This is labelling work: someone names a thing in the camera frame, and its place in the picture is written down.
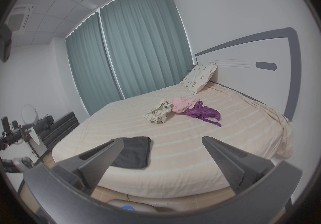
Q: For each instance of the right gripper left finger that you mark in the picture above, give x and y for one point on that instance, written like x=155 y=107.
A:
x=95 y=162

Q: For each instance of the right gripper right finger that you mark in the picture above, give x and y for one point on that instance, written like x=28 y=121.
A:
x=235 y=165

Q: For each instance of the black T-shirt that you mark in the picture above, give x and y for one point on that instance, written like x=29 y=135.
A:
x=135 y=152

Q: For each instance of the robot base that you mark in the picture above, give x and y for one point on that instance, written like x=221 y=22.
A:
x=140 y=205

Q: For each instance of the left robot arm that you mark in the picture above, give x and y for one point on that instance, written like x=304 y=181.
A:
x=10 y=132

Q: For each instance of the bed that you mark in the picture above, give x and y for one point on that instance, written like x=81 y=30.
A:
x=188 y=137

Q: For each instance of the black chest of drawers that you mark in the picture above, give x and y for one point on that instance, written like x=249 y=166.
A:
x=62 y=127

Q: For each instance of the purple garment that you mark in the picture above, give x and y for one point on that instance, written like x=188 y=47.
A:
x=205 y=114

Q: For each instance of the dark grey garment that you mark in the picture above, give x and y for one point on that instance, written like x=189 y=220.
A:
x=46 y=121

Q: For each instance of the white printed pyjama top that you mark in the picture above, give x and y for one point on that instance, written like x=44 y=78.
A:
x=158 y=114

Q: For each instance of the pink garment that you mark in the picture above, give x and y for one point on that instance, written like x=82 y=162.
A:
x=183 y=105

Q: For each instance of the round white mirror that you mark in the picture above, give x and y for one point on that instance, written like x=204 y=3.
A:
x=29 y=114

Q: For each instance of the blue-green curtain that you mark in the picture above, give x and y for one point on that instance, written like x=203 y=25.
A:
x=145 y=42
x=90 y=67

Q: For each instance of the white printed pillow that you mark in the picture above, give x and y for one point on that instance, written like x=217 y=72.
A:
x=198 y=77

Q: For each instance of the white ceiling air conditioner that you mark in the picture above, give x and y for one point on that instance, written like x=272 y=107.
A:
x=20 y=18

